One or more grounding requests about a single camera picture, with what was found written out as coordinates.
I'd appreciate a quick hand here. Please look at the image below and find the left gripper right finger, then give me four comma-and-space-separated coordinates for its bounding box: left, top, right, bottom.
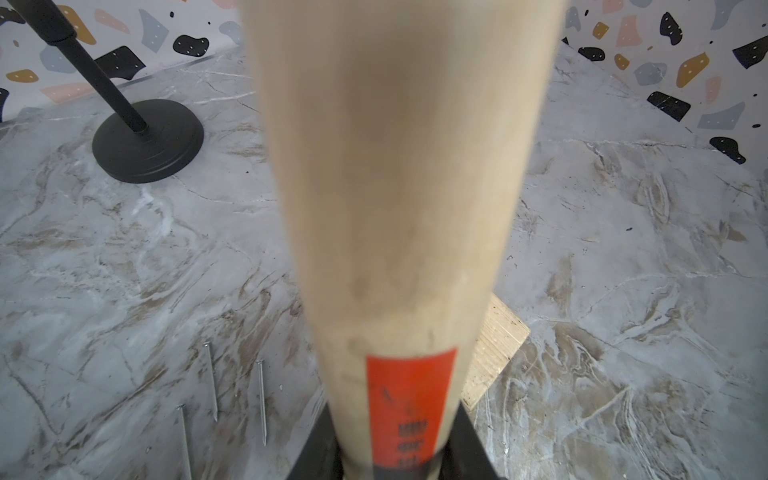
440, 404, 500, 480

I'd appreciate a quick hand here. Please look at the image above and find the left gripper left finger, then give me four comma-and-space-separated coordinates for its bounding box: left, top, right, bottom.
286, 405, 342, 480

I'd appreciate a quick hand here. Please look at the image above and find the wooden block with nails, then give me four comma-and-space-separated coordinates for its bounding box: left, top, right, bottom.
461, 294, 530, 410

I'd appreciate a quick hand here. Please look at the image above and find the wooden handle claw hammer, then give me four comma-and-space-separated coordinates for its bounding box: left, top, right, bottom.
239, 1, 566, 479

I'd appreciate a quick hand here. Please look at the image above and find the steel nail middle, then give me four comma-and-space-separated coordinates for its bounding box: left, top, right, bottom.
256, 358, 268, 447

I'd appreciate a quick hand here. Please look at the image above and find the steel nail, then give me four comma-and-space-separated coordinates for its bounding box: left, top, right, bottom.
204, 341, 219, 422
176, 404, 193, 480
256, 358, 268, 447

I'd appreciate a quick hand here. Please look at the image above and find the steel nail far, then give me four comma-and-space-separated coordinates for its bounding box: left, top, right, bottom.
204, 341, 219, 422

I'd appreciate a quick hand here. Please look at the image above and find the steel nail near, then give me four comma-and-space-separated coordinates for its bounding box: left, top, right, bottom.
176, 404, 193, 480

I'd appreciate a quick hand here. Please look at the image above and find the microphone on black stand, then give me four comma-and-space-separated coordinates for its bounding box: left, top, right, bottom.
10, 1, 204, 184

